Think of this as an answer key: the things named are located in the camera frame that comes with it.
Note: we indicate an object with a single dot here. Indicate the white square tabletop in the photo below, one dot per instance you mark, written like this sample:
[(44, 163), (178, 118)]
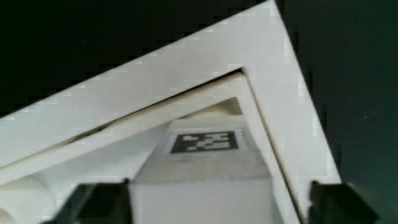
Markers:
[(101, 156)]

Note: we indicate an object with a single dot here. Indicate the white U-shaped fence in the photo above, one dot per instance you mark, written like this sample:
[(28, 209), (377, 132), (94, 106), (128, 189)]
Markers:
[(238, 47)]

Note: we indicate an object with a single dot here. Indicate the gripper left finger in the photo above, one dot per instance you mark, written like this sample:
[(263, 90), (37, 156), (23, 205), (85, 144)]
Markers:
[(98, 205)]

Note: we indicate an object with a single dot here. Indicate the white leg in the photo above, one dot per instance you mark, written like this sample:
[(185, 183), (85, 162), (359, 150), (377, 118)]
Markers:
[(204, 183)]

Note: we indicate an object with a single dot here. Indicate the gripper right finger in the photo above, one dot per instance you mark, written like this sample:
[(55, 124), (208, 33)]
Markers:
[(338, 206)]

